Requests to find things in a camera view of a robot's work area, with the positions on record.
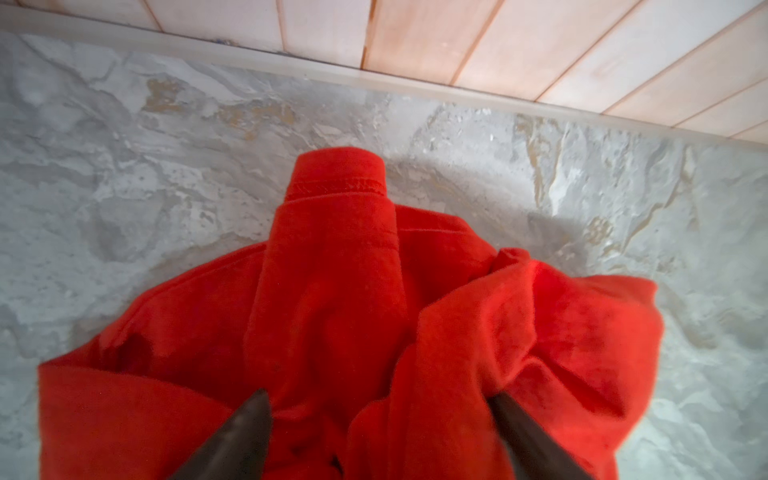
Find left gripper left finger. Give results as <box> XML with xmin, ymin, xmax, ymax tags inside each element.
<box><xmin>170</xmin><ymin>389</ymin><xmax>272</xmax><ymax>480</ymax></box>

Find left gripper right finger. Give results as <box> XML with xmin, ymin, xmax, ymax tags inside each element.
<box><xmin>488</xmin><ymin>393</ymin><xmax>593</xmax><ymax>480</ymax></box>

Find red cloth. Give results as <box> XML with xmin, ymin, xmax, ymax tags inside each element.
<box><xmin>38</xmin><ymin>148</ymin><xmax>663</xmax><ymax>479</ymax></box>

